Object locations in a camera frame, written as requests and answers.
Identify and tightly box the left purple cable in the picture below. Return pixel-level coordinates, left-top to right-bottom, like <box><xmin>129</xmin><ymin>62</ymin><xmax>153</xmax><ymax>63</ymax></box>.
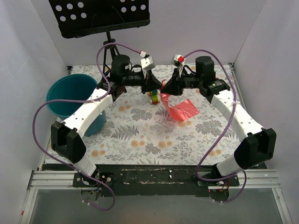
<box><xmin>32</xmin><ymin>42</ymin><xmax>147</xmax><ymax>212</ymax></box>

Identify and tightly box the aluminium frame rail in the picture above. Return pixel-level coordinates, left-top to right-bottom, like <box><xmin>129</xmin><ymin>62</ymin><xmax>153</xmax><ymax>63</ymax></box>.
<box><xmin>20</xmin><ymin>169</ymin><xmax>292</xmax><ymax>224</ymax></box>

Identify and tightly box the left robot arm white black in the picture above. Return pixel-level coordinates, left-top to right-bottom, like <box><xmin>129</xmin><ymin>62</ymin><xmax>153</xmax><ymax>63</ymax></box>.
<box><xmin>51</xmin><ymin>52</ymin><xmax>162</xmax><ymax>187</ymax></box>

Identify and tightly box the purple cable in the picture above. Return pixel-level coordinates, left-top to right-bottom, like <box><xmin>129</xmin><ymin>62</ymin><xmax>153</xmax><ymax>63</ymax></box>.
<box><xmin>182</xmin><ymin>49</ymin><xmax>248</xmax><ymax>203</ymax></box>
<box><xmin>32</xmin><ymin>42</ymin><xmax>147</xmax><ymax>212</ymax></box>

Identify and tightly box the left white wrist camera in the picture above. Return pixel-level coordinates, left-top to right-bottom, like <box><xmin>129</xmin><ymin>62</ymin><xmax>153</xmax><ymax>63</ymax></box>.
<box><xmin>139</xmin><ymin>51</ymin><xmax>155</xmax><ymax>76</ymax></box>

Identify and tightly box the colourful toy brick car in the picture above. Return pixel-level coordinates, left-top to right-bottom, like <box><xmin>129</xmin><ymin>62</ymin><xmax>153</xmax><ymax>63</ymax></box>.
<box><xmin>148</xmin><ymin>90</ymin><xmax>160</xmax><ymax>105</ymax></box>

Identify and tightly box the teal plastic trash bin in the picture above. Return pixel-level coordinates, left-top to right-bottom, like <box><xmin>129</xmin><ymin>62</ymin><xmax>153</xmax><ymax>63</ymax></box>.
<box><xmin>46</xmin><ymin>74</ymin><xmax>109</xmax><ymax>137</ymax></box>

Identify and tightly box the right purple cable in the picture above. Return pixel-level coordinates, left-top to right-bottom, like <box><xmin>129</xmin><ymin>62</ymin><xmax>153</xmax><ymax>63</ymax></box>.
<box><xmin>182</xmin><ymin>49</ymin><xmax>248</xmax><ymax>203</ymax></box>

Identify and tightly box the black music stand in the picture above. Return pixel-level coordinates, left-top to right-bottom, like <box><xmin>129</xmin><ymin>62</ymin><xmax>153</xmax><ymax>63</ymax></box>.
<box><xmin>48</xmin><ymin>0</ymin><xmax>150</xmax><ymax>77</ymax></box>

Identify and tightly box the red plastic trash bag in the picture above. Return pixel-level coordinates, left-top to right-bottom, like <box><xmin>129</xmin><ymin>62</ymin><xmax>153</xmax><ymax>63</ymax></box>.
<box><xmin>160</xmin><ymin>89</ymin><xmax>199</xmax><ymax>122</ymax></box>

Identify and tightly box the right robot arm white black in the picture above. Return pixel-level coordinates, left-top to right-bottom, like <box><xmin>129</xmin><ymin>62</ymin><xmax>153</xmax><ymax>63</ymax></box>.
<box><xmin>162</xmin><ymin>55</ymin><xmax>277</xmax><ymax>186</ymax></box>

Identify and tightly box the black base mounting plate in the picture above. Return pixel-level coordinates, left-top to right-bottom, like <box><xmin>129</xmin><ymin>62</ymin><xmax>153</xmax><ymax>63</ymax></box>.
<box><xmin>73</xmin><ymin>165</ymin><xmax>240</xmax><ymax>201</ymax></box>

